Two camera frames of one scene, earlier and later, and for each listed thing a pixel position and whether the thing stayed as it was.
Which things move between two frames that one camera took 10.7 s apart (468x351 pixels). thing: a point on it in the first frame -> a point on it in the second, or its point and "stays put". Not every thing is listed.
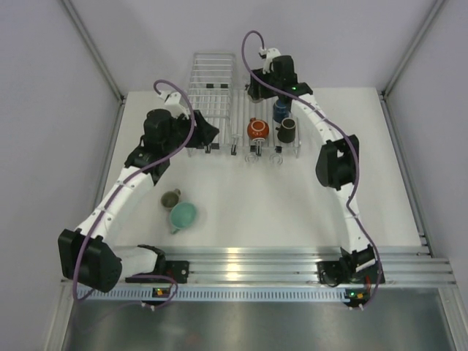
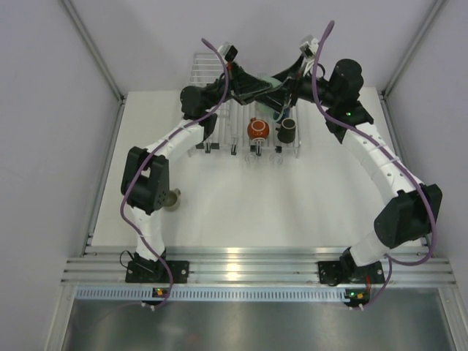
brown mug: [287, 132] stays put
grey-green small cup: [170, 199] stays put
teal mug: [183, 216] -> [262, 112]
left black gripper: [203, 133] -> [243, 87]
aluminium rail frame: [205, 265] stays put
